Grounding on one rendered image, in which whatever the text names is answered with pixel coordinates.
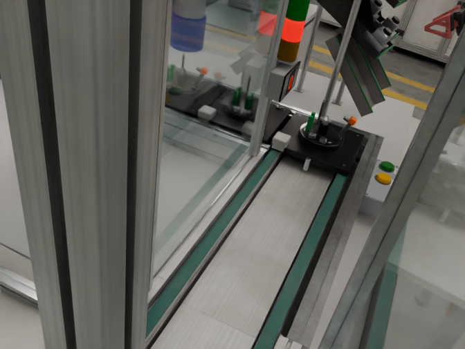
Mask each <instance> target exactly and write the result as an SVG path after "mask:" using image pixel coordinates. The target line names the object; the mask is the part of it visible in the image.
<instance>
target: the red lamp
mask: <svg viewBox="0 0 465 349"><path fill-rule="evenodd" d="M304 24H305V21H293V20H290V19H287V18H285V20H284V26H283V29H282V36H281V38H282V39H284V40H286V41H288V42H299V41H300V40H301V37H302V32H303V29H304Z"/></svg>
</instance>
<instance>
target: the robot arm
mask: <svg viewBox="0 0 465 349"><path fill-rule="evenodd" d="M442 21H446V23H445V22H442ZM435 24H436V25H439V26H444V27H446V32H445V33H444V32H441V31H438V30H434V29H431V28H430V27H431V26H434V25H435ZM464 24H465V6H464V9H460V6H456V7H454V8H452V9H450V10H449V11H447V12H445V13H443V14H441V15H440V16H438V17H435V18H434V19H432V22H431V23H429V24H427V25H425V26H424V30H425V31H426V32H429V33H433V34H436V35H439V36H441V37H445V38H446V39H451V38H452V31H454V29H456V33H457V36H459V34H460V33H461V31H462V29H463V26H464Z"/></svg>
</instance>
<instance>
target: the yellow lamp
mask: <svg viewBox="0 0 465 349"><path fill-rule="evenodd" d="M299 45H300V41H299V42H288V41H286V40H284V39H282V38H281V39H280V45H279V48H278V52H277V58H278V59H279V60H282V61H285V62H294V61H296V57H297V54H298V49H299Z"/></svg>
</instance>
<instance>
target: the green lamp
mask: <svg viewBox="0 0 465 349"><path fill-rule="evenodd" d="M309 4H310V0H289V4H288V7H287V11H286V18H287V19H290V20H293V21H305V20H306V18H307V12H308V9H309Z"/></svg>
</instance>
